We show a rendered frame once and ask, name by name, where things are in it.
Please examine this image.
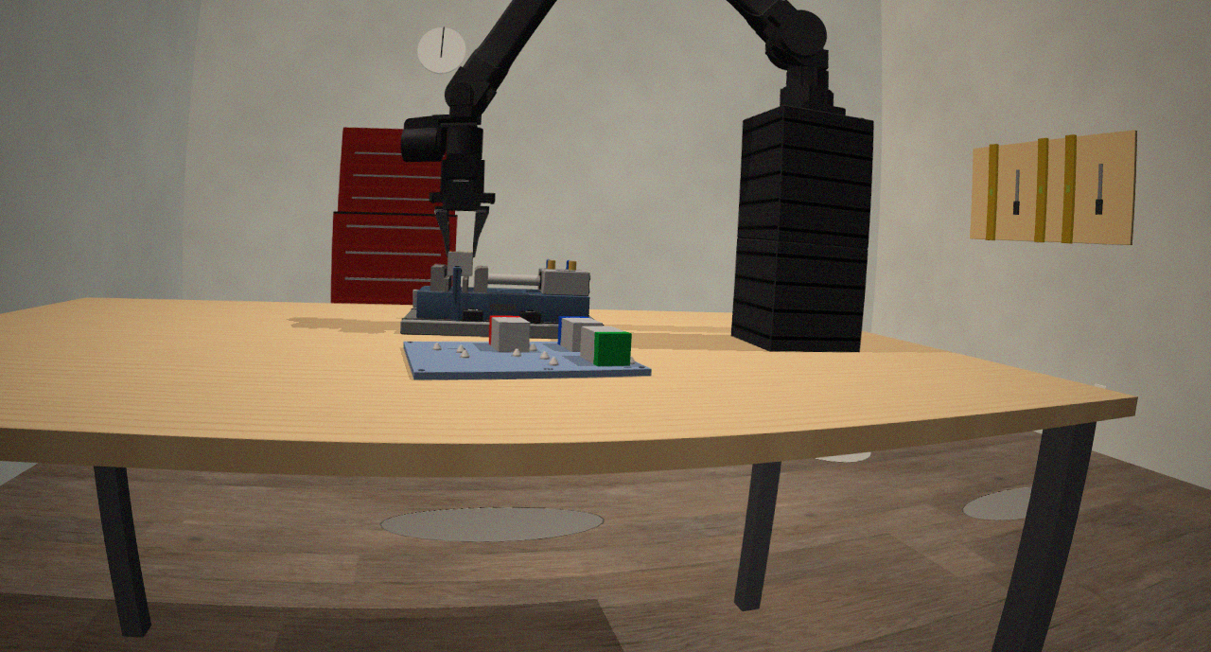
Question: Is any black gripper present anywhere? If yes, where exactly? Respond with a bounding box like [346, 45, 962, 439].
[429, 191, 497, 257]

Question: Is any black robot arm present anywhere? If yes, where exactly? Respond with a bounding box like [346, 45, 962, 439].
[401, 0, 846, 196]

